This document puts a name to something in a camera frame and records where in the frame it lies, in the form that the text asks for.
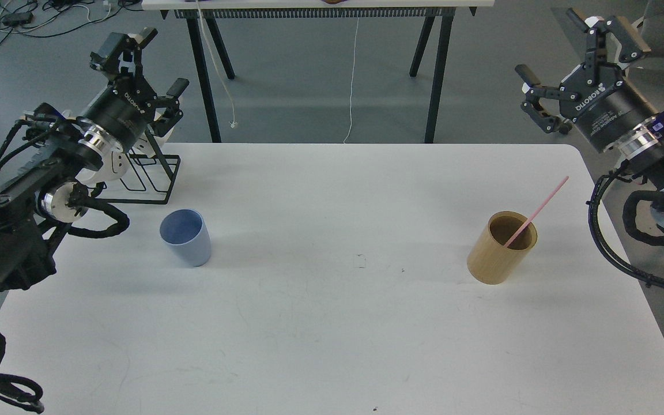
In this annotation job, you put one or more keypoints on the blue plastic cup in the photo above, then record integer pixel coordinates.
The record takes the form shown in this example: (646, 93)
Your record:
(185, 233)

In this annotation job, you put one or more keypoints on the bamboo cylindrical holder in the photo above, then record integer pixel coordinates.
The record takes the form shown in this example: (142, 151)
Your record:
(502, 245)

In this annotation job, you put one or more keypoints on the black trestle table background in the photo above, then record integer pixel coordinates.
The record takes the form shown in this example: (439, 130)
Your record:
(312, 40)

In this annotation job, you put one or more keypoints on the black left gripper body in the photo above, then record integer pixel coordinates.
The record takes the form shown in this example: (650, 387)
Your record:
(123, 109)

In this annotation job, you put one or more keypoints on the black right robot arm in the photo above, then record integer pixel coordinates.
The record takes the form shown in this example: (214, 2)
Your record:
(642, 157)

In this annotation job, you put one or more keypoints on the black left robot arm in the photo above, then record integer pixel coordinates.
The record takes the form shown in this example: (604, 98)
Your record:
(41, 199)

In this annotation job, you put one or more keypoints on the pink chopstick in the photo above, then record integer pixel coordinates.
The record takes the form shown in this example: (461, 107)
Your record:
(537, 211)

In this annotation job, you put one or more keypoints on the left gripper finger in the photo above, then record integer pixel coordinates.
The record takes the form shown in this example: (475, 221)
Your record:
(168, 107)
(119, 59)

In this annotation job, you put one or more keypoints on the black wire cup rack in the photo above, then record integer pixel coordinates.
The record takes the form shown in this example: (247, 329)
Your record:
(148, 180)

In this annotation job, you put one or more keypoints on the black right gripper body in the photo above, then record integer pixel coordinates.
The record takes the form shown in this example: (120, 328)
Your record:
(606, 108)

